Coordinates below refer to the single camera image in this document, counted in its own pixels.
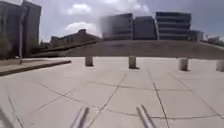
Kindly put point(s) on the robot's own part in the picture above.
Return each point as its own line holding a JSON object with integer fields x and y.
{"x": 80, "y": 118}
{"x": 145, "y": 116}

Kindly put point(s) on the pale concrete slab pavement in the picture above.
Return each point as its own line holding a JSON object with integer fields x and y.
{"x": 113, "y": 90}

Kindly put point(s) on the tall grey pole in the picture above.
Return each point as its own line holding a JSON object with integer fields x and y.
{"x": 21, "y": 36}

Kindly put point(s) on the short concrete bollard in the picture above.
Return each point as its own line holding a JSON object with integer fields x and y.
{"x": 89, "y": 61}
{"x": 183, "y": 64}
{"x": 132, "y": 62}
{"x": 220, "y": 65}

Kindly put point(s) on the tall dark building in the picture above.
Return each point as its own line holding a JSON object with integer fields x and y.
{"x": 16, "y": 28}

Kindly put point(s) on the grey sloped concrete wall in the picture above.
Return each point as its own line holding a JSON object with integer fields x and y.
{"x": 143, "y": 49}

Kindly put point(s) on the grey building with banded floors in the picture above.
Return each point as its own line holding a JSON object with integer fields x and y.
{"x": 173, "y": 26}

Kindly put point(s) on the dark blocky building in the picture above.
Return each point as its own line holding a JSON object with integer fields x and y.
{"x": 144, "y": 28}

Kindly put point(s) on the low brown building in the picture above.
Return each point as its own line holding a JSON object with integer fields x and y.
{"x": 73, "y": 38}

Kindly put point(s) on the raised brown kerbed strip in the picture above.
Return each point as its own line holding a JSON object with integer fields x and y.
{"x": 26, "y": 65}

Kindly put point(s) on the grey multi-storey building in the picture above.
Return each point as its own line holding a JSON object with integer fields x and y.
{"x": 117, "y": 27}

